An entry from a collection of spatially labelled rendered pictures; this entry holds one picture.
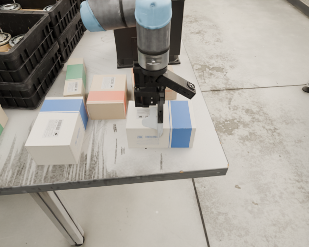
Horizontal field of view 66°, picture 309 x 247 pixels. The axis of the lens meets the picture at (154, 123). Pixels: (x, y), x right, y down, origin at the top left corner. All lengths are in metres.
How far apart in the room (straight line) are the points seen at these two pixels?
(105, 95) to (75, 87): 0.14
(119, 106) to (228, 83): 1.57
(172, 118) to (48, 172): 0.39
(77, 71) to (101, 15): 0.39
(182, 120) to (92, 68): 0.54
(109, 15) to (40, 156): 0.42
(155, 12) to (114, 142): 0.42
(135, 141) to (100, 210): 0.77
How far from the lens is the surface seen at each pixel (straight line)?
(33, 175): 0.77
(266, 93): 2.25
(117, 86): 0.85
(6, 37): 1.10
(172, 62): 1.09
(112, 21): 0.64
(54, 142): 0.69
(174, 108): 0.73
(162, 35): 0.53
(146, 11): 0.51
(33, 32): 0.93
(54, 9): 1.08
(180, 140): 0.72
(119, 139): 0.77
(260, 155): 1.74
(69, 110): 0.77
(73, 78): 0.95
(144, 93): 0.62
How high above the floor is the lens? 1.29
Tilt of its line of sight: 46 degrees down
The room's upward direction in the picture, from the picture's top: straight up
